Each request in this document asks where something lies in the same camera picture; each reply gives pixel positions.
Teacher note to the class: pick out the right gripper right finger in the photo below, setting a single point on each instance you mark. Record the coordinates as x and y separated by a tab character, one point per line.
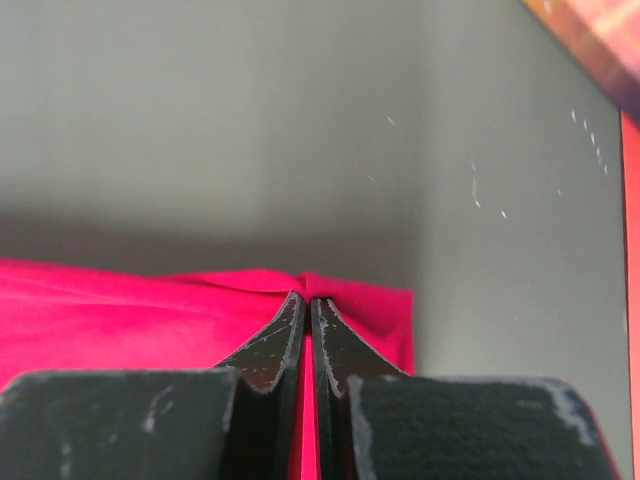
376	421

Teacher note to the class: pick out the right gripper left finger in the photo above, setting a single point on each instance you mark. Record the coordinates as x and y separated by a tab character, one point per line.
233	421

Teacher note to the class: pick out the red t shirt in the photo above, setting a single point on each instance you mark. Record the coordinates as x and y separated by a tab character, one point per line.
59	319

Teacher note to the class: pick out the red book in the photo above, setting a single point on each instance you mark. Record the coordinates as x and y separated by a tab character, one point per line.
631	182

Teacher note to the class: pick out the blue orange book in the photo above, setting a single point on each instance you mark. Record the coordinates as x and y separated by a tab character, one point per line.
603	37

